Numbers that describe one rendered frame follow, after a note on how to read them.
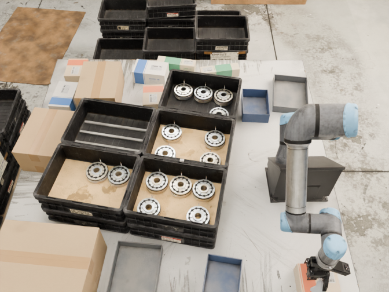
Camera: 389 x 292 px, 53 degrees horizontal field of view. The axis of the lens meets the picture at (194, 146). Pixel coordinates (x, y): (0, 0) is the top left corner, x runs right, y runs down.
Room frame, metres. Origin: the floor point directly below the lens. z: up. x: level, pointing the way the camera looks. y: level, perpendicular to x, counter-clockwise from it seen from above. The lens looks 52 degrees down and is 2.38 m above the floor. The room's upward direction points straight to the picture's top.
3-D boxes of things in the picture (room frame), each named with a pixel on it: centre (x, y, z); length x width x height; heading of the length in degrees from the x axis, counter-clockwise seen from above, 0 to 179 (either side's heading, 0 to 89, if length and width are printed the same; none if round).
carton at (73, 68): (1.84, 0.72, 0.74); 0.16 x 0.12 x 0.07; 0
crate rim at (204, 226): (0.88, 0.08, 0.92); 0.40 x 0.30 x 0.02; 79
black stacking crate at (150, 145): (1.18, 0.02, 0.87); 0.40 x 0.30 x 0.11; 79
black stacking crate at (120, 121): (1.25, 0.41, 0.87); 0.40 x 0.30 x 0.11; 79
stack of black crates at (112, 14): (2.90, 0.59, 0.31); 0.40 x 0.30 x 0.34; 90
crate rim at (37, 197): (0.96, 0.47, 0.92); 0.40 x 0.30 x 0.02; 79
